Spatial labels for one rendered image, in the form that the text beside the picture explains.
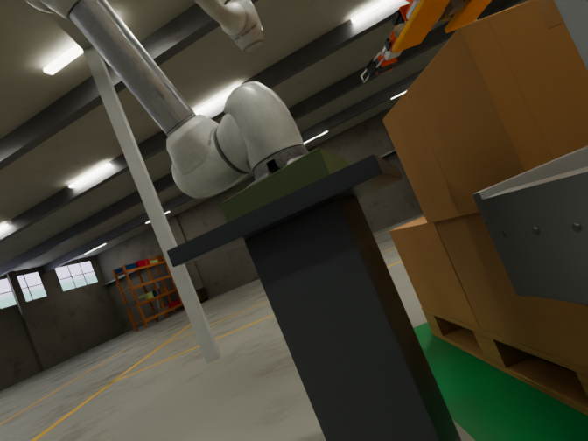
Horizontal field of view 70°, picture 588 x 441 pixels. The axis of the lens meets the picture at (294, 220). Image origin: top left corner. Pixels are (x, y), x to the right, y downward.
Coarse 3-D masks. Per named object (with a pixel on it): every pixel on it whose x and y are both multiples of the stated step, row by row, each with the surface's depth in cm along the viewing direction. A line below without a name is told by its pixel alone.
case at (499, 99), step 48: (480, 48) 89; (528, 48) 89; (576, 48) 90; (432, 96) 110; (480, 96) 91; (528, 96) 88; (576, 96) 89; (432, 144) 120; (480, 144) 98; (528, 144) 88; (576, 144) 88; (432, 192) 133
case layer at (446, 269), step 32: (416, 224) 167; (448, 224) 135; (480, 224) 115; (416, 256) 180; (448, 256) 146; (480, 256) 122; (416, 288) 198; (448, 288) 158; (480, 288) 131; (512, 288) 112; (480, 320) 141; (512, 320) 119; (544, 320) 103; (576, 320) 91; (544, 352) 109; (576, 352) 96
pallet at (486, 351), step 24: (432, 312) 189; (456, 336) 182; (480, 336) 146; (504, 360) 136; (528, 360) 135; (552, 360) 107; (528, 384) 125; (552, 384) 116; (576, 384) 112; (576, 408) 105
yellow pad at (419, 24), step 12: (420, 0) 110; (432, 0) 110; (444, 0) 113; (420, 12) 114; (432, 12) 117; (408, 24) 121; (420, 24) 122; (432, 24) 126; (408, 36) 127; (420, 36) 131; (396, 48) 133
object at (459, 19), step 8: (464, 0) 129; (472, 0) 120; (480, 0) 122; (488, 0) 125; (464, 8) 124; (472, 8) 126; (480, 8) 128; (456, 16) 129; (464, 16) 129; (472, 16) 132; (448, 24) 135; (456, 24) 134; (464, 24) 137
